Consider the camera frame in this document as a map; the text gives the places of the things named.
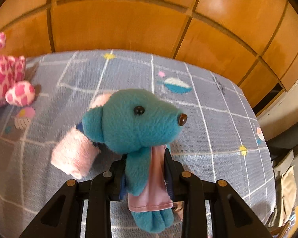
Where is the pink towel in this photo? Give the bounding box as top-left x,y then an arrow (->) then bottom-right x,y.
50,92 -> 114,180

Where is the blue plush bear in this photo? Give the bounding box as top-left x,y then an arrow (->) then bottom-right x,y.
81,89 -> 187,233

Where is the brown satin scrunchie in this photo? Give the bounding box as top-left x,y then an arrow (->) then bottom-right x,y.
172,202 -> 184,221

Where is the rattan chair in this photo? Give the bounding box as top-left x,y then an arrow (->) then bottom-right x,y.
268,219 -> 296,238

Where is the pink white spotted plush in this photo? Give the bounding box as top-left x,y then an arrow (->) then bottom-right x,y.
0,32 -> 35,107

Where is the wooden wardrobe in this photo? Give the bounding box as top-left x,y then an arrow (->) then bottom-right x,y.
0,0 -> 298,106

